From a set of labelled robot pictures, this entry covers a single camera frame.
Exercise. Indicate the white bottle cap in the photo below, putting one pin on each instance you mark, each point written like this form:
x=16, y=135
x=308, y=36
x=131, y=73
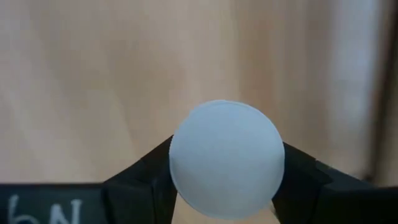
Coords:
x=227, y=158

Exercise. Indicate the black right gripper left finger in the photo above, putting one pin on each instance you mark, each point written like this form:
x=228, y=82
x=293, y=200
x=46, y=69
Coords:
x=93, y=202

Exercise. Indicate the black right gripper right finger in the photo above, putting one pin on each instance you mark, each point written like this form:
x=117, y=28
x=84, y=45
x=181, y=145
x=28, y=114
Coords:
x=326, y=199

